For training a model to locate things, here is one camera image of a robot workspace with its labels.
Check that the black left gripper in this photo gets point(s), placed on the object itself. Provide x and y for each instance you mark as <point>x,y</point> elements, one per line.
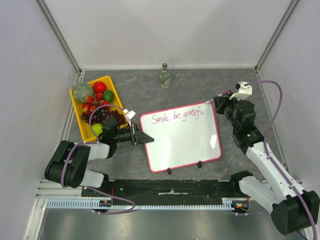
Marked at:
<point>142,138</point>

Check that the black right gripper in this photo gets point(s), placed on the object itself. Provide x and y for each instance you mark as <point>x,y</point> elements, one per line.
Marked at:
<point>221,104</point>

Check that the magenta whiteboard marker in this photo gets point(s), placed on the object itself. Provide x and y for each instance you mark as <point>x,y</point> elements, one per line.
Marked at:
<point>210,101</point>

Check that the pink framed whiteboard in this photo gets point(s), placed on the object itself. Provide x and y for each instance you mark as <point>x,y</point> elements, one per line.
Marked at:
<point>183,136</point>

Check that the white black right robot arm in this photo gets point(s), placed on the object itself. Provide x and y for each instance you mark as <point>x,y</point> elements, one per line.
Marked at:
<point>291,207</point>

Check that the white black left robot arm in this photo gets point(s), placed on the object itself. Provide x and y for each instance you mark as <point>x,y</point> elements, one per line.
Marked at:
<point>68,164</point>

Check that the light green apple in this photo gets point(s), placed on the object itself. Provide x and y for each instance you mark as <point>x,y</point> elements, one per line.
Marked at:
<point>97,129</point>

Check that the purple grape bunch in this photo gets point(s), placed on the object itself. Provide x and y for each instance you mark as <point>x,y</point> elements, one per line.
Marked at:
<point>105,113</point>

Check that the green lime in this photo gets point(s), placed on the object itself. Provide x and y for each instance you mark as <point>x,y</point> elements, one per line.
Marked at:
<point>108,96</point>

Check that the yellow plastic bin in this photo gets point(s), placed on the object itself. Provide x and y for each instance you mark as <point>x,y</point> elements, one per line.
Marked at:
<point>84,119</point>

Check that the red strawberry cluster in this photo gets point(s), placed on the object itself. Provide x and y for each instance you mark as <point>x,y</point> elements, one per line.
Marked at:
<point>91,103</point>

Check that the clear glass soda bottle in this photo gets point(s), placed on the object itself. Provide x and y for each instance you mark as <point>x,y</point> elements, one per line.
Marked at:
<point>165,76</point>

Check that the red apple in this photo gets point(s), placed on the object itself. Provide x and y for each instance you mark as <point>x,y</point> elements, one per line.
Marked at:
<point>99,87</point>

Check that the green netted melon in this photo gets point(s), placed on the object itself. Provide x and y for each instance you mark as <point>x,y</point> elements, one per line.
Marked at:
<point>82,90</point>

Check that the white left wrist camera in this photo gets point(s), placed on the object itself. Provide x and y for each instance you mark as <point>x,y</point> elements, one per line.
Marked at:
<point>128,114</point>

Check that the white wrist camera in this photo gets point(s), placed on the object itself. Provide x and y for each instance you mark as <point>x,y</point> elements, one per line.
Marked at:
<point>128,114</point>
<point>243,91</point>

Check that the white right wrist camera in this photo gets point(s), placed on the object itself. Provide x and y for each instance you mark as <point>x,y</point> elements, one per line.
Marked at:
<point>243,91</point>

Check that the white cable duct rail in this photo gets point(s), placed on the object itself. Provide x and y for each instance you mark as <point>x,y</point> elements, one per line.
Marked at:
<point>98,204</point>

